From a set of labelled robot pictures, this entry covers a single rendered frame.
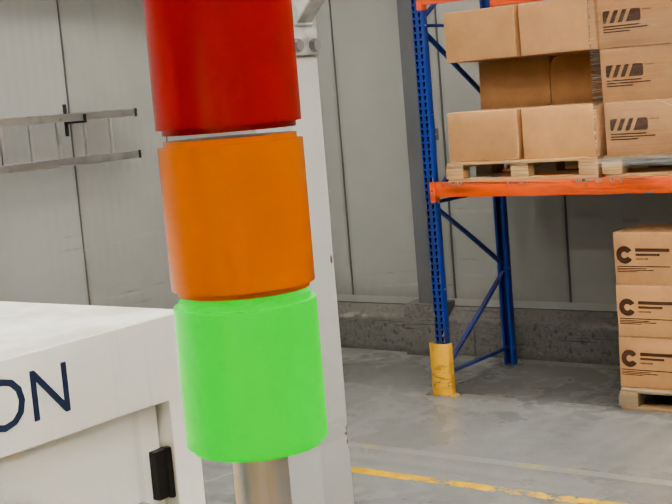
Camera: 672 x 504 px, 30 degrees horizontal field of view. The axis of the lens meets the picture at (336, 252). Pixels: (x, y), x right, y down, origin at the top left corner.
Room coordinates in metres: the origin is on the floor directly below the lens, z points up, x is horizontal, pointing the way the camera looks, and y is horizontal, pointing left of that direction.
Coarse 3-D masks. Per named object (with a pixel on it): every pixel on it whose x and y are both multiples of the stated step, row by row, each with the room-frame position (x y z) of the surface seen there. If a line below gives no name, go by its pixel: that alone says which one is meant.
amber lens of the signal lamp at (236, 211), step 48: (192, 144) 0.41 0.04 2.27; (240, 144) 0.41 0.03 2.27; (288, 144) 0.42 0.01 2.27; (192, 192) 0.41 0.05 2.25; (240, 192) 0.41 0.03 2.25; (288, 192) 0.41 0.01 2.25; (192, 240) 0.41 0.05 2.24; (240, 240) 0.41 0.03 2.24; (288, 240) 0.41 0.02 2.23; (192, 288) 0.41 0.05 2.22; (240, 288) 0.41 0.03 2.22; (288, 288) 0.41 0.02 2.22
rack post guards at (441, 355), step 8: (432, 344) 9.23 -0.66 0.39; (440, 344) 9.19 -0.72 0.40; (448, 344) 9.17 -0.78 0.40; (432, 352) 9.23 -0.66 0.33; (440, 352) 9.19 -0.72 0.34; (448, 352) 9.17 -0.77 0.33; (432, 360) 9.24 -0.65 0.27; (440, 360) 9.19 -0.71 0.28; (448, 360) 9.17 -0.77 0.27; (432, 368) 9.24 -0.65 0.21; (440, 368) 9.20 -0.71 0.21; (448, 368) 9.17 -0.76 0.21; (432, 376) 9.25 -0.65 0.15; (440, 376) 9.20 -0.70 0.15; (448, 376) 9.17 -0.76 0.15; (432, 384) 9.27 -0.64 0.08; (440, 384) 9.20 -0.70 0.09; (448, 384) 9.17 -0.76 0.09; (432, 392) 9.31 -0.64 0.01; (440, 392) 9.21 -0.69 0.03; (448, 392) 9.17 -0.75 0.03
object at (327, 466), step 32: (288, 128) 2.97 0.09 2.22; (320, 128) 3.04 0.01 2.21; (320, 160) 3.04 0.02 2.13; (320, 192) 3.03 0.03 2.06; (320, 224) 3.02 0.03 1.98; (320, 256) 3.01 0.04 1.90; (320, 288) 3.00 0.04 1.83; (320, 320) 2.99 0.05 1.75; (320, 448) 2.97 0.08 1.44; (320, 480) 2.97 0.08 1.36
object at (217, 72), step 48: (144, 0) 0.42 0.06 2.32; (192, 0) 0.41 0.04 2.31; (240, 0) 0.41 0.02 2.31; (288, 0) 0.42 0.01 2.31; (192, 48) 0.41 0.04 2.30; (240, 48) 0.41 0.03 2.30; (288, 48) 0.42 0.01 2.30; (192, 96) 0.41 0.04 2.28; (240, 96) 0.41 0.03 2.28; (288, 96) 0.42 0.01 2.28
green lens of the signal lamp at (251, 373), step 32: (192, 320) 0.41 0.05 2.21; (224, 320) 0.41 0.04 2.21; (256, 320) 0.41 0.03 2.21; (288, 320) 0.41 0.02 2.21; (192, 352) 0.41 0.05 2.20; (224, 352) 0.41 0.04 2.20; (256, 352) 0.41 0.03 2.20; (288, 352) 0.41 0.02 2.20; (320, 352) 0.43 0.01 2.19; (192, 384) 0.41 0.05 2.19; (224, 384) 0.41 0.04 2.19; (256, 384) 0.41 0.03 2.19; (288, 384) 0.41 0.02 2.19; (320, 384) 0.42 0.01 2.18; (192, 416) 0.42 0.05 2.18; (224, 416) 0.41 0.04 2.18; (256, 416) 0.41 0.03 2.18; (288, 416) 0.41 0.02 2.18; (320, 416) 0.42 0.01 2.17; (192, 448) 0.42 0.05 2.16; (224, 448) 0.41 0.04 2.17; (256, 448) 0.41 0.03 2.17; (288, 448) 0.41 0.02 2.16
